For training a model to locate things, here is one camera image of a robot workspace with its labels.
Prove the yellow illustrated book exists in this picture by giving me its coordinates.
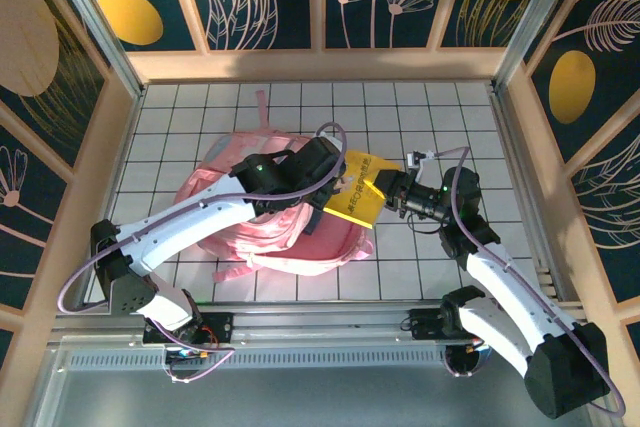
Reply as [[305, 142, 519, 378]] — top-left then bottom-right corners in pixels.
[[322, 149, 401, 231]]

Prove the pink school backpack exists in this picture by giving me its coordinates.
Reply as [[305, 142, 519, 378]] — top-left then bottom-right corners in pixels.
[[174, 89, 374, 283]]

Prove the small electronics board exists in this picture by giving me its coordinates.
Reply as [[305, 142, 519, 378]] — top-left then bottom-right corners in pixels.
[[166, 345, 221, 363], [464, 336, 501, 353]]

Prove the slotted grey metal strip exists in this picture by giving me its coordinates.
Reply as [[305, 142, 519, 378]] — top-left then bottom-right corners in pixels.
[[64, 350, 451, 369]]

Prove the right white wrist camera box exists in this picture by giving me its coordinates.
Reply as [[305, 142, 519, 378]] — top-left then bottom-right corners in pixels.
[[407, 149, 437, 168]]

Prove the aluminium side rail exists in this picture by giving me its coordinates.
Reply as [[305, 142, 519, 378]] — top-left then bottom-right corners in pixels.
[[487, 81, 556, 298]]

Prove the long aluminium mounting rail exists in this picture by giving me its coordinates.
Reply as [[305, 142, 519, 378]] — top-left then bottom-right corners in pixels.
[[47, 300, 594, 348]]

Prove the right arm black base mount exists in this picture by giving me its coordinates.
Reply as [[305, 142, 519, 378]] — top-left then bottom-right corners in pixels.
[[407, 307, 501, 343]]

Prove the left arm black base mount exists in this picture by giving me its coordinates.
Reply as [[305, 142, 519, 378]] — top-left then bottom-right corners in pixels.
[[142, 311, 236, 346]]

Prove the aluminium corner post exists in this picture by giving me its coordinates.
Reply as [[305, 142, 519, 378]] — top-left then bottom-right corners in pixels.
[[37, 0, 147, 98], [492, 0, 586, 93]]

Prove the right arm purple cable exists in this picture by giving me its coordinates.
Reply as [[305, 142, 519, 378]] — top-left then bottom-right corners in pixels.
[[419, 145, 626, 416]]

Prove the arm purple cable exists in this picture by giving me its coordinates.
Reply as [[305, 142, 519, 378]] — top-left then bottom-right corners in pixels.
[[419, 145, 626, 416], [57, 121, 349, 383]]

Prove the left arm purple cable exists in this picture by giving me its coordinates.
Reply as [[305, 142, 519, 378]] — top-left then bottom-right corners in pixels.
[[57, 121, 349, 383]]

